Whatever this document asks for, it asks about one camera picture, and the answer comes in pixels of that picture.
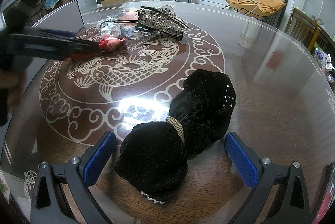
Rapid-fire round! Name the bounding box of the cluttered side table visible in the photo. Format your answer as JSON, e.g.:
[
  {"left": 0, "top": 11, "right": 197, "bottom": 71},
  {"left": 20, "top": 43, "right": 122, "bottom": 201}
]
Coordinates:
[{"left": 311, "top": 15, "right": 335, "bottom": 84}]

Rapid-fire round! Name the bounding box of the orange lounge chair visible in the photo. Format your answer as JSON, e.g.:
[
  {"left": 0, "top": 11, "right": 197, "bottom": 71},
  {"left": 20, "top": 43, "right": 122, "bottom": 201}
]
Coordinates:
[{"left": 224, "top": 0, "right": 287, "bottom": 18}]

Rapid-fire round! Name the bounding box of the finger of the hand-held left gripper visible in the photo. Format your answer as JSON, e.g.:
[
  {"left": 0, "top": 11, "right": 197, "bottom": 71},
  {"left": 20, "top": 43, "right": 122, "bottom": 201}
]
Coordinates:
[
  {"left": 34, "top": 28, "right": 98, "bottom": 50},
  {"left": 10, "top": 33, "right": 101, "bottom": 62}
]

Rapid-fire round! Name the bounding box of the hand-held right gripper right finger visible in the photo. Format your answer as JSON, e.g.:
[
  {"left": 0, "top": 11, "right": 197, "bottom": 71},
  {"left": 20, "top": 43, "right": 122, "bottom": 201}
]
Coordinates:
[{"left": 224, "top": 132, "right": 311, "bottom": 224}]

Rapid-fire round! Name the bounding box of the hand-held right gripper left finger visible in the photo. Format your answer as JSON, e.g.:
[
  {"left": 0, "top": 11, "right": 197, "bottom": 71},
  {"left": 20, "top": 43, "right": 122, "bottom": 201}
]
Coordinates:
[{"left": 31, "top": 131, "right": 117, "bottom": 224}]

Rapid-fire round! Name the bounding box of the clear plastic bag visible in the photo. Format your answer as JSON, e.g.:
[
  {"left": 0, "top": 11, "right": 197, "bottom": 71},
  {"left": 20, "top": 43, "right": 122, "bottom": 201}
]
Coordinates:
[{"left": 88, "top": 10, "right": 142, "bottom": 39}]

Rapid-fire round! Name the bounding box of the rhinestone hair claw clip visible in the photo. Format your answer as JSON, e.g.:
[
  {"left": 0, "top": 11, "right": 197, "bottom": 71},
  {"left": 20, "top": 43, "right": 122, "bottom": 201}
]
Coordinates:
[{"left": 135, "top": 5, "right": 189, "bottom": 40}]

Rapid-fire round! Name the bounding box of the red packet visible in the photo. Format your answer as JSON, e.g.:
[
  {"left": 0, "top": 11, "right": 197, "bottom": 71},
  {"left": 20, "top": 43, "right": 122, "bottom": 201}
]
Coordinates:
[{"left": 98, "top": 37, "right": 128, "bottom": 53}]

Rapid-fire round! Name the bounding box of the bag of white beads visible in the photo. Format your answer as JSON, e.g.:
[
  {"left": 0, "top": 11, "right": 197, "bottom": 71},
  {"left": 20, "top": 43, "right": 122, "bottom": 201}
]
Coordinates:
[{"left": 101, "top": 22, "right": 123, "bottom": 39}]

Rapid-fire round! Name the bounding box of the wooden chair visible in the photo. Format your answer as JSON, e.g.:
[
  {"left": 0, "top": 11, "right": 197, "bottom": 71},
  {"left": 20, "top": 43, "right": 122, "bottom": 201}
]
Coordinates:
[{"left": 285, "top": 7, "right": 321, "bottom": 51}]

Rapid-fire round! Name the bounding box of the black velvet rhinestone bow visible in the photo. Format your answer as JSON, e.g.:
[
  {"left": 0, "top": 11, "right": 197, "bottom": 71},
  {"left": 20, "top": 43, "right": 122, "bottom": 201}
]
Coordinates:
[{"left": 114, "top": 69, "right": 237, "bottom": 205}]

